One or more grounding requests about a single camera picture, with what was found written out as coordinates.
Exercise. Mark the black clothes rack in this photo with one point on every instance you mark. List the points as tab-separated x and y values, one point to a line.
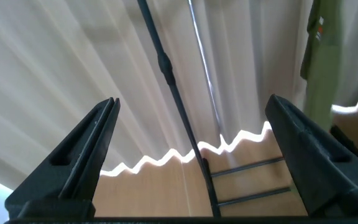
166	68

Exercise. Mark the green long-sleeved shirt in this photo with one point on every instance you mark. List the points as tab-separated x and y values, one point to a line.
325	62

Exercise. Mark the beige curtain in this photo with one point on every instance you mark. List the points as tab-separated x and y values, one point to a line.
73	62

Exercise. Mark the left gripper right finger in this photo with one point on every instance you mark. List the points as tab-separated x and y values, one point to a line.
315	161

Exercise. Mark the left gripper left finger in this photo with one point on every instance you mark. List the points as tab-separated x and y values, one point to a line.
73	168

